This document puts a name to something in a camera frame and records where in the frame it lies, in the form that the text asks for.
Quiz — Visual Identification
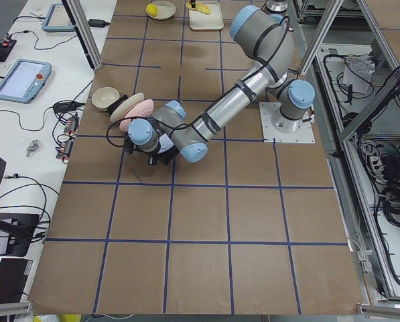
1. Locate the light blue plate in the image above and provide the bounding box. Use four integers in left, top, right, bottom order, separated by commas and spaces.
158, 134, 174, 154

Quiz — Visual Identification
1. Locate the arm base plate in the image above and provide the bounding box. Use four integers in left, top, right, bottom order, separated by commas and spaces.
259, 102, 316, 144

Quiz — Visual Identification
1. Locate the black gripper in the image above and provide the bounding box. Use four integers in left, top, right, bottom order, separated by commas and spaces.
124, 133, 179, 165

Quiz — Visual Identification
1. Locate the pink plate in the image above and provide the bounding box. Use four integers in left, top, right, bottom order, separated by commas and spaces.
119, 99, 154, 132

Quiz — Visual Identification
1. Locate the cream white plate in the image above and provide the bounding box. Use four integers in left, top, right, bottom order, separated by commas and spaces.
110, 93, 145, 122

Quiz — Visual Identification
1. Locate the black power adapter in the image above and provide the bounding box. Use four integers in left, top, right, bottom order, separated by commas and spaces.
88, 19, 110, 28

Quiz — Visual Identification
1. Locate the blue teach pendant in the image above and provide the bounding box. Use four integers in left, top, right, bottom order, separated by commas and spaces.
0, 59, 52, 104
42, 3, 74, 32

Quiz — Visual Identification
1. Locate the cream round bowl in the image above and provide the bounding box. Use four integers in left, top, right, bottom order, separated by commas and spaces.
91, 87, 120, 111

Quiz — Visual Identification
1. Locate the aluminium frame post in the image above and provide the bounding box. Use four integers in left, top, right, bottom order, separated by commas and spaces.
62, 0, 103, 70

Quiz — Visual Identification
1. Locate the black dish rack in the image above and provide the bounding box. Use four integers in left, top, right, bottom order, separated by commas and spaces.
107, 95, 128, 115

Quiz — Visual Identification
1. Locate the yellow lemon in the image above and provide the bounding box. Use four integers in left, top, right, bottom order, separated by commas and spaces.
145, 3, 158, 17

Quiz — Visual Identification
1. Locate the white shallow bowl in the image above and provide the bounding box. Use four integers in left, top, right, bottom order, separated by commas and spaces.
147, 1, 176, 20

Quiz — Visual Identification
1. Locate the cream rectangular tray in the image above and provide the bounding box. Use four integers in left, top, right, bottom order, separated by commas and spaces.
188, 1, 224, 30

